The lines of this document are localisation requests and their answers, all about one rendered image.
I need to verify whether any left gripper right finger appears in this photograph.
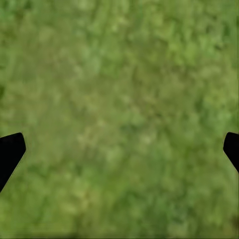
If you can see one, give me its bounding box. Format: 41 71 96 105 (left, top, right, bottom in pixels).
223 132 239 172

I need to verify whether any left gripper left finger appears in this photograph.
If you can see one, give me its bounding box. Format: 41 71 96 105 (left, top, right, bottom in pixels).
0 132 26 192

